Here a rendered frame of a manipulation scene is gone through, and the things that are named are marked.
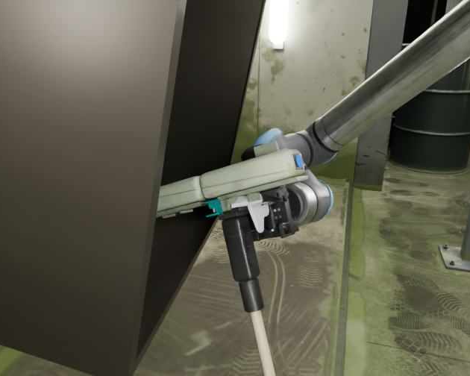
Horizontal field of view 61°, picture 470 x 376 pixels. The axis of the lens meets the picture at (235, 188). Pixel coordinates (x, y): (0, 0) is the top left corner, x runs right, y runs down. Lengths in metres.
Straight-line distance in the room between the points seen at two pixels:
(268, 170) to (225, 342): 0.87
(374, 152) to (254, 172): 2.14
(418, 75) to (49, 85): 0.61
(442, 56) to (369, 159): 1.90
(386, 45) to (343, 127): 1.70
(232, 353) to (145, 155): 0.93
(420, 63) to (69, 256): 0.65
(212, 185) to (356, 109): 0.40
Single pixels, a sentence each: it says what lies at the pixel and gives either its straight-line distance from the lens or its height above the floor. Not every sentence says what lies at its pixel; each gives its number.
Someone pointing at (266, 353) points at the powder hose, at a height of 0.50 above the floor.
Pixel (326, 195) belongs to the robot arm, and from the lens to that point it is 0.85.
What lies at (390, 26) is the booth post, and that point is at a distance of 2.56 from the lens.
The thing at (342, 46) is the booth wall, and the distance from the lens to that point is 2.56.
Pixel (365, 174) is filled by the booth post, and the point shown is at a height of 0.11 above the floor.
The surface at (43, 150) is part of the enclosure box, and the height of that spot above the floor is 0.80.
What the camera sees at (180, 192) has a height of 0.70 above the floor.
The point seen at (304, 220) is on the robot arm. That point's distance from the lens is 0.75.
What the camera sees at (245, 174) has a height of 0.75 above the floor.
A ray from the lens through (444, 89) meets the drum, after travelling 3.10.
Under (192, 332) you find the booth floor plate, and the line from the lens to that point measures 1.36.
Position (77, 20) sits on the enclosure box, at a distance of 0.46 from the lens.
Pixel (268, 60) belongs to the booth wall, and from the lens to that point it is 2.62.
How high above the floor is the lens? 0.92
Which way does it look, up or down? 21 degrees down
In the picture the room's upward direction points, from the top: straight up
